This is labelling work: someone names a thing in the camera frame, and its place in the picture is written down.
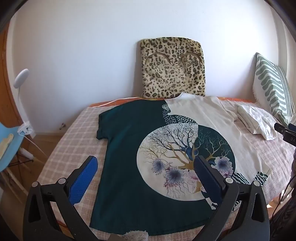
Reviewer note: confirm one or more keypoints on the beige checked blanket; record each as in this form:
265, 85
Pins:
69, 139

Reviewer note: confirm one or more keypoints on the light blue chair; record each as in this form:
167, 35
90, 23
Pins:
9, 148

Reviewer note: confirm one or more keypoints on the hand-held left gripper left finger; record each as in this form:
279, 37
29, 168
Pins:
83, 180

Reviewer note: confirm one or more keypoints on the white clip-on lamp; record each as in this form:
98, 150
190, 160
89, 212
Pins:
20, 76

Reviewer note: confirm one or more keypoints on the white folded cloth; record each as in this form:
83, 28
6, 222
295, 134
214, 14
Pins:
254, 120

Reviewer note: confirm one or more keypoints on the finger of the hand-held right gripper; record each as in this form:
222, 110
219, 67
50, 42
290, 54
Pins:
288, 134

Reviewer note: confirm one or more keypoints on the orange floral bed sheet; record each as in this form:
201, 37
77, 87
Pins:
104, 103

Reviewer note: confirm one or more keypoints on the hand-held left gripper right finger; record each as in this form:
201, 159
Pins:
205, 176

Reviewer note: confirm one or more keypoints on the leopard print cushion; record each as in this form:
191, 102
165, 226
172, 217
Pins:
172, 69

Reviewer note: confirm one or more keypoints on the wooden door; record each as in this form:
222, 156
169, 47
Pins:
9, 92

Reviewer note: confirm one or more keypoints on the grey fluffy cloth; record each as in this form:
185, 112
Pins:
135, 236

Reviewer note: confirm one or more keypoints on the green striped pillow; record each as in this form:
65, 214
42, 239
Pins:
270, 88

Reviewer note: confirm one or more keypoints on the teal and cream tree-print t-shirt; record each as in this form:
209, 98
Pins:
120, 139

